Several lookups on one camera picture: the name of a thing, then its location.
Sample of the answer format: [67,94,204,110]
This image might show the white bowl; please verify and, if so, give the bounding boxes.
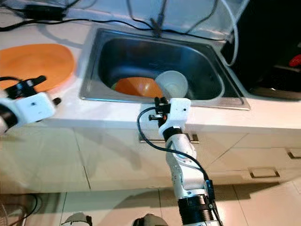
[154,71,189,99]

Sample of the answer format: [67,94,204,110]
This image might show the orange bowl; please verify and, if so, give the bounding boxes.
[114,77,158,98]

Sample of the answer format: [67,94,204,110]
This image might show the white kitchen cabinet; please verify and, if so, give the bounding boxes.
[0,120,301,194]

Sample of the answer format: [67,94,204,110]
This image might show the orange plate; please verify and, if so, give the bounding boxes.
[0,44,76,92]

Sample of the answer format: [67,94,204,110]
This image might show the stainless steel sink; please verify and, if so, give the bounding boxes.
[79,28,251,110]

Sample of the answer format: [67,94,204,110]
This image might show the grey metal faucet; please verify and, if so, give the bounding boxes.
[148,0,170,37]

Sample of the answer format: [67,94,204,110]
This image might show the black power adapter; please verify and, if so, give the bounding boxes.
[24,5,65,20]

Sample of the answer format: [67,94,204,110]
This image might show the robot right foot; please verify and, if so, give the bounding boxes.
[132,214,163,226]

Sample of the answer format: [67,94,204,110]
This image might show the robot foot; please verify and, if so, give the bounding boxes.
[63,213,92,226]
[132,214,163,226]

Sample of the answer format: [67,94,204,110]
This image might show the black appliance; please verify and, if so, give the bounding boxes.
[221,0,301,99]

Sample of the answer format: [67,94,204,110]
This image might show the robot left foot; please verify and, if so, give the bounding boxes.
[63,213,92,226]

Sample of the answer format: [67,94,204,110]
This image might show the red round object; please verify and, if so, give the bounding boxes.
[287,54,301,67]

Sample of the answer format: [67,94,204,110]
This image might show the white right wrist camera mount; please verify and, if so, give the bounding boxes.
[159,98,191,137]

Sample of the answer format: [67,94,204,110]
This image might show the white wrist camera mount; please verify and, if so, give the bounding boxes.
[5,92,55,127]
[159,98,191,137]

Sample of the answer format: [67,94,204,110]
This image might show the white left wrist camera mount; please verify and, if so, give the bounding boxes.
[5,92,55,127]

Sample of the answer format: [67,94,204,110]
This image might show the black wall cable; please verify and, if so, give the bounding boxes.
[126,0,153,30]

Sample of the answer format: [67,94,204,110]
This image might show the white hose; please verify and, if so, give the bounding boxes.
[216,0,239,66]

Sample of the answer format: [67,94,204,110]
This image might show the long black counter cable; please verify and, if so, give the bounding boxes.
[0,17,222,40]

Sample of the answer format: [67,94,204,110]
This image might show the curved black cable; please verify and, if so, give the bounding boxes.
[186,0,219,33]

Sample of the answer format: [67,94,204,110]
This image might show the dark wire fan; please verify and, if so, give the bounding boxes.
[0,193,39,226]

